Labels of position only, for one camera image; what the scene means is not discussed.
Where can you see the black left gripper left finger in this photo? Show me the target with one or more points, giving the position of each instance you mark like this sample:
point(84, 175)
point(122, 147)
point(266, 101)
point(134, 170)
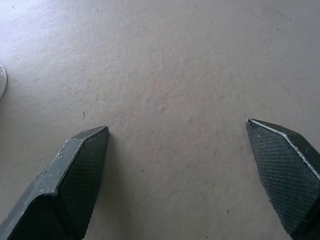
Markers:
point(62, 190)

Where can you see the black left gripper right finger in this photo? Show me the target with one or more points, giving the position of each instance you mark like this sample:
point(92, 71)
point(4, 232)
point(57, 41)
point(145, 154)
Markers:
point(287, 180)

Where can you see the white round object edge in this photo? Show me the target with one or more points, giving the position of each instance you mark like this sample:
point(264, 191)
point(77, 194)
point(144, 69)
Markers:
point(2, 81)

